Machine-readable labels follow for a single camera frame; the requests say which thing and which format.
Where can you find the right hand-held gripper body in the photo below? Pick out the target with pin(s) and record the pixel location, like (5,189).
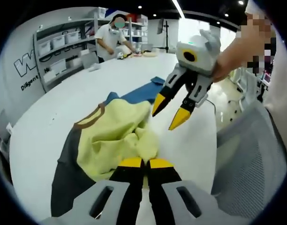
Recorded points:
(202,58)

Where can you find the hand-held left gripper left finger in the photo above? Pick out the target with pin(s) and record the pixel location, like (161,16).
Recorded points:
(106,201)

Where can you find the grey mesh office chair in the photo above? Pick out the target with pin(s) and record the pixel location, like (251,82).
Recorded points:
(246,164)

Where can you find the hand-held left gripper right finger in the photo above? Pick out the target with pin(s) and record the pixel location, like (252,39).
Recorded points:
(176,201)

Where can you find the yellow grey blue garment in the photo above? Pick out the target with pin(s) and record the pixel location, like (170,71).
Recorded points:
(103,140)

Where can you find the pale cloth pile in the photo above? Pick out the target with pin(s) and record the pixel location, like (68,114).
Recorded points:
(149,54)

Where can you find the grey box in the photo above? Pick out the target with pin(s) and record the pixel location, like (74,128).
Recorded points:
(88,57)

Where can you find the grey metal storage shelf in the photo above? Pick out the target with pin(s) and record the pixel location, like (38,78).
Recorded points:
(35,58)

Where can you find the person's right hand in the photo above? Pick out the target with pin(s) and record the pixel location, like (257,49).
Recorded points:
(224,68)

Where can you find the row of white storage bins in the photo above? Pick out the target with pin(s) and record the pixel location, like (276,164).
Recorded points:
(59,41)

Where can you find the black monitor on stand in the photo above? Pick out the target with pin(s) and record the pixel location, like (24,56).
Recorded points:
(161,25)

